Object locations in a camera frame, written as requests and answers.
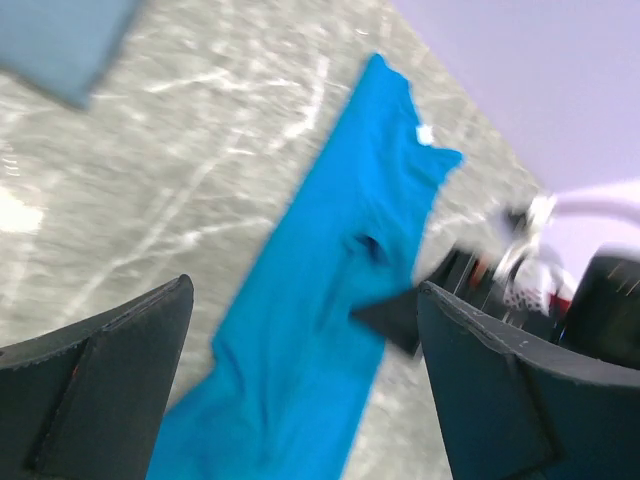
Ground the folded grey-blue t shirt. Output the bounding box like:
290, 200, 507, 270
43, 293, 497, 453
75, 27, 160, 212
1, 0, 144, 110

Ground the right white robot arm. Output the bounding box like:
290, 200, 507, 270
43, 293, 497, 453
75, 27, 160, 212
426, 195, 639, 369

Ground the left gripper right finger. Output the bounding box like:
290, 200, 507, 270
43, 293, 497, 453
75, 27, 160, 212
418, 282, 639, 479

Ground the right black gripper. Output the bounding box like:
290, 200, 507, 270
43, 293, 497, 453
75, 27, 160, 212
352, 247, 575, 356

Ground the bright blue t shirt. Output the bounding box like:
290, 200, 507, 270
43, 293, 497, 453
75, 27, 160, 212
148, 54, 462, 480

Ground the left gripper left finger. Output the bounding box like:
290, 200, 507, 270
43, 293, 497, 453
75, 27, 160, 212
1, 275, 194, 480

